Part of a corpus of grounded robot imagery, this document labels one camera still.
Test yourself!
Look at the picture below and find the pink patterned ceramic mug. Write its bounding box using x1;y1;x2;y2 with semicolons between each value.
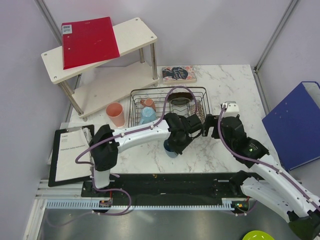
140;98;157;112

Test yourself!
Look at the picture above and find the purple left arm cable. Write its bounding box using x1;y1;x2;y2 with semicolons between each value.
74;86;198;193

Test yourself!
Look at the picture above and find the paperback book with dark cover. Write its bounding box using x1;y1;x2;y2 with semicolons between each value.
161;65;197;85

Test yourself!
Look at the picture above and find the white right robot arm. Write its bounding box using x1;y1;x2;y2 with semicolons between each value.
203;114;320;240

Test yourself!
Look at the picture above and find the brown patterned ceramic bowl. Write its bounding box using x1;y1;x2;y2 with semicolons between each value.
189;101;205;123

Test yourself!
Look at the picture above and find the red folder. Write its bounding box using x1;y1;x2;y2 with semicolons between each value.
61;17;120;70

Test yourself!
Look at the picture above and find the black wire dish rack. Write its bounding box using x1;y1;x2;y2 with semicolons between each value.
127;86;211;127

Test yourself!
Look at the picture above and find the small blue cup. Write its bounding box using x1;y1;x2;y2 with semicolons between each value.
163;140;178;159

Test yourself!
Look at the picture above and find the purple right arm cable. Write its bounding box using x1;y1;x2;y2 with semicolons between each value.
216;104;320;211

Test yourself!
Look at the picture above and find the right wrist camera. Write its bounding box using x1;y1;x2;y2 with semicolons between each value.
221;101;240;118

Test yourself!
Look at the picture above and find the black clipboard with paper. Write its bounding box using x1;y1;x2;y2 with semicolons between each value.
48;124;95;187

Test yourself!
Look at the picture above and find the white slotted cable duct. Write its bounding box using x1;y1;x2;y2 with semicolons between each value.
46;197;261;211

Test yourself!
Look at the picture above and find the tall pink plastic cup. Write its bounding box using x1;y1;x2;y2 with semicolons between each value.
106;102;125;127

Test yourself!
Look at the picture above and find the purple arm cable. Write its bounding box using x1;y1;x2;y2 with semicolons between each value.
74;86;198;193
216;104;320;211

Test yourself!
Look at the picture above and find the green plastic bowl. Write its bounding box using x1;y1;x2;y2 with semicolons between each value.
242;230;274;240

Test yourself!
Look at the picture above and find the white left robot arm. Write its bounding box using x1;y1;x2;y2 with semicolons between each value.
89;112;203;197

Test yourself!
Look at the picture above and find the dark brown plate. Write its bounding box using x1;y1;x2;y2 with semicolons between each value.
167;92;194;106

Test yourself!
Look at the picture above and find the white two-tier shelf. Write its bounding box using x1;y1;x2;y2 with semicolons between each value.
41;17;159;120

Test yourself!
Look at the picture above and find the blue ring binder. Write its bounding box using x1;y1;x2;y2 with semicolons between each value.
262;81;320;171

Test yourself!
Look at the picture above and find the light blue ceramic mug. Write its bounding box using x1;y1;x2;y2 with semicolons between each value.
139;106;157;125

